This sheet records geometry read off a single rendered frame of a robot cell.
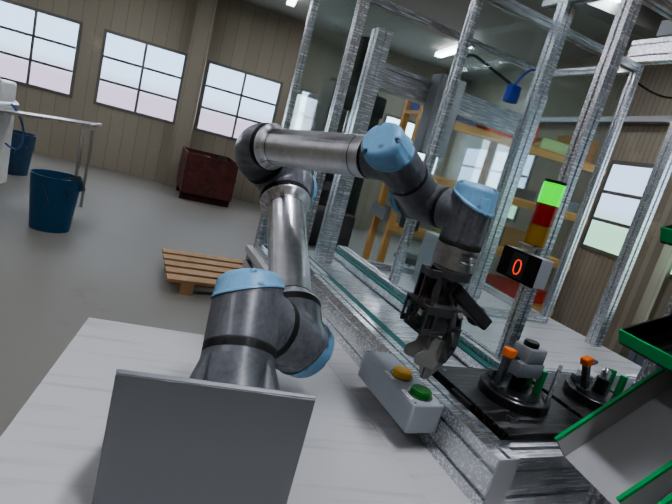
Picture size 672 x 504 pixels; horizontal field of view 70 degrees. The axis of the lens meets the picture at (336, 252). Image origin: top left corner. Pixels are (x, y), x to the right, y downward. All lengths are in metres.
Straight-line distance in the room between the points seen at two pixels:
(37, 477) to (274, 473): 0.30
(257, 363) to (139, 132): 8.73
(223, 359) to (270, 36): 8.79
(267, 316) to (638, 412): 0.60
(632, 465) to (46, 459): 0.82
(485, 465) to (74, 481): 0.61
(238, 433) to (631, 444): 0.58
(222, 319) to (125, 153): 8.72
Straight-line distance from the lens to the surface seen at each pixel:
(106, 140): 9.47
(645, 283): 5.45
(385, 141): 0.77
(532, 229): 1.20
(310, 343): 0.86
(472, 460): 0.91
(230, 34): 9.33
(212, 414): 0.63
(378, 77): 1.90
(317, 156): 0.88
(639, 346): 0.82
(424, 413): 0.93
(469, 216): 0.82
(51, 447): 0.83
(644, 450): 0.88
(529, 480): 0.94
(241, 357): 0.72
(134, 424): 0.64
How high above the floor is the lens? 1.35
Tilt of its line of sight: 12 degrees down
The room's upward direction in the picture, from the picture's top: 15 degrees clockwise
